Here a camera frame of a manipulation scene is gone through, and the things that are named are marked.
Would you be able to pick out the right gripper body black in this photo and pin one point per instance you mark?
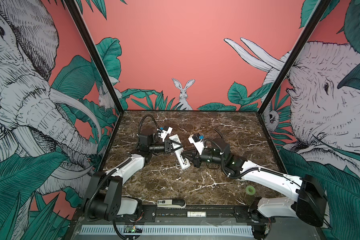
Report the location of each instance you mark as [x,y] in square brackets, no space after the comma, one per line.
[209,157]

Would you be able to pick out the white slotted cable duct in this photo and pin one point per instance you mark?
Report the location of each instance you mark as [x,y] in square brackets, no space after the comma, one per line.
[156,230]

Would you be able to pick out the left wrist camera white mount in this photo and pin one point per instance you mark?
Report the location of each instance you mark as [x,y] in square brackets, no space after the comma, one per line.
[163,132]

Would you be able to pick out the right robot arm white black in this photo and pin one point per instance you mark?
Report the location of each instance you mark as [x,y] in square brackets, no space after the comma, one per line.
[303,197]

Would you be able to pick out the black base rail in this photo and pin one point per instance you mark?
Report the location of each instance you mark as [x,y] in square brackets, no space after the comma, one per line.
[132,211]

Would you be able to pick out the black and white stapler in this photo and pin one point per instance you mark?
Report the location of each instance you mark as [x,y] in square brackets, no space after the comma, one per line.
[171,203]

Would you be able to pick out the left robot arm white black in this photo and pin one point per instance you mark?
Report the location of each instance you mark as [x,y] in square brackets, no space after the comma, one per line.
[103,199]

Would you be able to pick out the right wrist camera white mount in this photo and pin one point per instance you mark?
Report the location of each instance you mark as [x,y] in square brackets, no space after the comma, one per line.
[198,141]

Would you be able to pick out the white label tube on rail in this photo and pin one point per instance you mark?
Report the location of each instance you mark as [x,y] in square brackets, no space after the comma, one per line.
[196,214]

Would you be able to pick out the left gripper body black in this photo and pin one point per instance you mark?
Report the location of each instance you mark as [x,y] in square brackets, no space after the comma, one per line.
[162,147]

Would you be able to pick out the white remote control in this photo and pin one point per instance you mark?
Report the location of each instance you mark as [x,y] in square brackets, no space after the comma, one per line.
[178,149]

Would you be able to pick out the green tape roll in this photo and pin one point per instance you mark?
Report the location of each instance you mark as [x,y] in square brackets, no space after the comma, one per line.
[250,190]

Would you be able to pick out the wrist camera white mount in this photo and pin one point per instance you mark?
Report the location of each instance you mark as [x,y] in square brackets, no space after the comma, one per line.
[198,141]
[163,132]

